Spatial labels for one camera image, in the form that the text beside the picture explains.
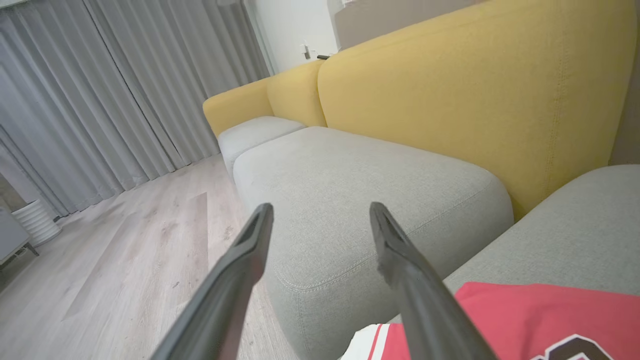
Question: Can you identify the long grey sofa seat cushion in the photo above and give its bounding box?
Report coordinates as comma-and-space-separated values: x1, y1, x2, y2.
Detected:
232, 126, 515, 360

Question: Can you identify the small grey sofa seat cushion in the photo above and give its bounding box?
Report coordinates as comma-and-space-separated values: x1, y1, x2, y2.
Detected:
217, 116, 307, 176

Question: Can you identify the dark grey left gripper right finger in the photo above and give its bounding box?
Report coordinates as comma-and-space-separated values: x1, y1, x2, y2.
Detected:
369, 201, 499, 360

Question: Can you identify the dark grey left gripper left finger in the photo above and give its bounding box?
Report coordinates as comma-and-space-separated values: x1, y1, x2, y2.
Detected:
150, 202, 275, 360

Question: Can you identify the red jersey with printed letters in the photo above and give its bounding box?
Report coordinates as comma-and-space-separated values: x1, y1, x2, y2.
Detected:
340, 281, 640, 360

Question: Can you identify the white ribbed planter pot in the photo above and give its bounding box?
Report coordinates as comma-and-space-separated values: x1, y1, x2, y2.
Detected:
11, 199, 63, 248

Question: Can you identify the yellow and grey sofa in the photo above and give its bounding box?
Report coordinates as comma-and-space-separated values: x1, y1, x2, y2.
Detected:
202, 0, 638, 222

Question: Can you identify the low grey and teal cabinet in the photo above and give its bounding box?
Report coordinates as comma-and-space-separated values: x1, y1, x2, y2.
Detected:
0, 205, 40, 271

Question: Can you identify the grey pleated curtain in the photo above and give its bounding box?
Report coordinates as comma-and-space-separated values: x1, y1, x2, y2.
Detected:
0, 0, 273, 218

